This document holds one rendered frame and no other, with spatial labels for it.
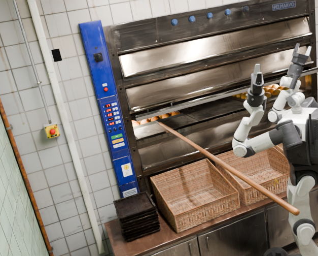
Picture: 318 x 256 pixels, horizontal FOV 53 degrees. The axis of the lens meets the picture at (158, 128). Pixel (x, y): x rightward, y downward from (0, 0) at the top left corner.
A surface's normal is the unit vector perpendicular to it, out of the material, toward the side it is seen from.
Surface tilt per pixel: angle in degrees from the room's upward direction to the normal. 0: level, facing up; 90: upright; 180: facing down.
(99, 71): 90
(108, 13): 90
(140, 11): 90
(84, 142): 90
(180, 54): 70
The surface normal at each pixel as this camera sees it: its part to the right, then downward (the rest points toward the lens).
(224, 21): 0.33, 0.23
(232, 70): 0.25, -0.11
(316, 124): -0.64, 0.34
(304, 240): -0.10, 0.32
